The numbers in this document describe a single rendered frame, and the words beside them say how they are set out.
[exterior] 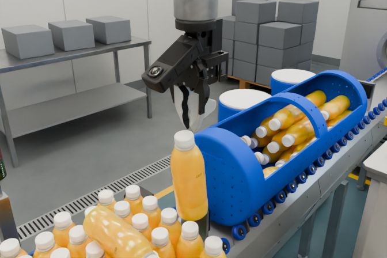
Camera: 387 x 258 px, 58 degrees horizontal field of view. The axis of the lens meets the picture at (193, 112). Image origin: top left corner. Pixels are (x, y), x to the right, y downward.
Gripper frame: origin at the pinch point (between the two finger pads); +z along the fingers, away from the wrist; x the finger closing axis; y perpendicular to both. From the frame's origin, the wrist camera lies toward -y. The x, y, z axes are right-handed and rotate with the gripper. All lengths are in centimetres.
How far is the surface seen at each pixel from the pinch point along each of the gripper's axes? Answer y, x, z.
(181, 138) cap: -2.2, -0.3, 1.9
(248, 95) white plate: 95, 54, 40
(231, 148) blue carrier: 20.8, 5.3, 17.1
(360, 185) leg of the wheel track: 209, 22, 144
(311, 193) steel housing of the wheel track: 63, -1, 53
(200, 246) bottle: 1.8, -1.9, 32.3
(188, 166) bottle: -2.5, -2.6, 7.0
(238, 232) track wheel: 19.0, 0.1, 41.8
